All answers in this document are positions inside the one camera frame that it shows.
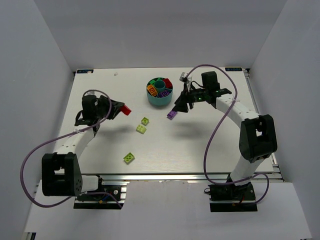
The red curved lego brick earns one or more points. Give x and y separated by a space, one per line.
126 110

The aluminium table rail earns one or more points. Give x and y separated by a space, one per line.
170 177

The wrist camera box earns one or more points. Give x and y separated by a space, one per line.
89 93
186 81

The purple flat lego plate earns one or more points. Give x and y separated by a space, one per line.
171 114

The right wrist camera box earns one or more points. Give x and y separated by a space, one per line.
186 81

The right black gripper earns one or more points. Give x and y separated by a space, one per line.
188 97

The lime lego brick studs up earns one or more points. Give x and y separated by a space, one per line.
141 129

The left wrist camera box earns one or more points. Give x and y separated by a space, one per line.
89 93

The left corner label sticker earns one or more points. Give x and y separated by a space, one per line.
84 71

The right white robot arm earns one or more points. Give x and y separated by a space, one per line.
257 139

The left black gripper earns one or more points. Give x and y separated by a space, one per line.
113 107

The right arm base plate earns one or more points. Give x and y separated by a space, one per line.
231 198

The purple butterfly curved lego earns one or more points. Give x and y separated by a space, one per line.
163 94

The lime lego brick upside down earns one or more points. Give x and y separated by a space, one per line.
145 121

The dark corner label sticker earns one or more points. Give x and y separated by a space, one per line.
233 69

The red flower printed lego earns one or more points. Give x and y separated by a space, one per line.
168 84

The teal round divided container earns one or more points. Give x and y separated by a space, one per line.
155 101

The lime lego brick near front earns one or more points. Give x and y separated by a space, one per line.
128 158

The yellow butterfly curved lego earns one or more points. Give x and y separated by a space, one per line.
152 90

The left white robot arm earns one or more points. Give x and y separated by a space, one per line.
60 170

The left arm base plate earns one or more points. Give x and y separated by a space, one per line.
110 195

